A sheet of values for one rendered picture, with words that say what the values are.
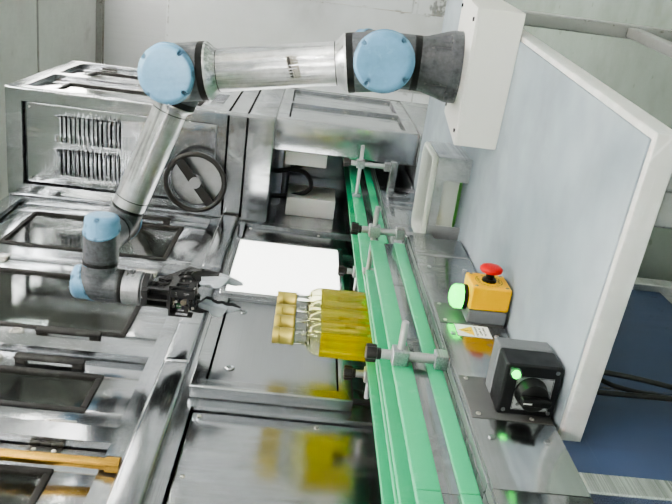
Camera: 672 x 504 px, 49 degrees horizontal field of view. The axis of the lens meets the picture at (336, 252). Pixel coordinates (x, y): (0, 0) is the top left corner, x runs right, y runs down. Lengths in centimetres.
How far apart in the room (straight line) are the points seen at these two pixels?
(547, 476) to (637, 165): 39
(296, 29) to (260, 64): 376
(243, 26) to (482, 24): 386
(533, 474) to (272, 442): 64
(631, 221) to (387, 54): 66
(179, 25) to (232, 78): 383
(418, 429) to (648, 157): 45
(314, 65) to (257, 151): 111
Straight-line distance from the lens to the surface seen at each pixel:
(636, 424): 120
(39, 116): 270
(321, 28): 523
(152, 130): 168
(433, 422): 106
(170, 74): 149
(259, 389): 156
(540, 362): 106
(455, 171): 174
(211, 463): 142
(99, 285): 166
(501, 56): 151
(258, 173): 256
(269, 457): 144
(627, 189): 96
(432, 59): 159
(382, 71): 144
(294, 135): 252
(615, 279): 98
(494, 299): 131
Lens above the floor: 114
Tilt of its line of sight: 4 degrees down
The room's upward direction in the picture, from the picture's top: 84 degrees counter-clockwise
